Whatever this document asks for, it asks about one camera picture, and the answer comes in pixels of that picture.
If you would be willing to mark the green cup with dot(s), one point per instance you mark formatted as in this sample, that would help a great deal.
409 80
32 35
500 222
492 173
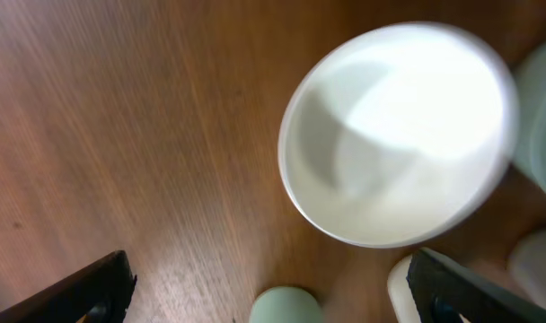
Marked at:
286 304

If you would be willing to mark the cream cup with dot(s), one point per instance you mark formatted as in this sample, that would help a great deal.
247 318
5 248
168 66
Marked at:
401 291

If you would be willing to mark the white bowl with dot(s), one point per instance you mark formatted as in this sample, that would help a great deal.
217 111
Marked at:
398 135

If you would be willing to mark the green bowl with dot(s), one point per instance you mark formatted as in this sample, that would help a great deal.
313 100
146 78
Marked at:
530 152

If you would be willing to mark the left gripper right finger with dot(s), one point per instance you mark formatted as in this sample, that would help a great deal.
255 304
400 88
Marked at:
480 298

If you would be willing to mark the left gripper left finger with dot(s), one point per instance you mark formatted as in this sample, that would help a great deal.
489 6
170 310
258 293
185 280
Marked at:
100 292

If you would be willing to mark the grey cup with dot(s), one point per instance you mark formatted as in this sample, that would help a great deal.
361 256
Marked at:
527 266

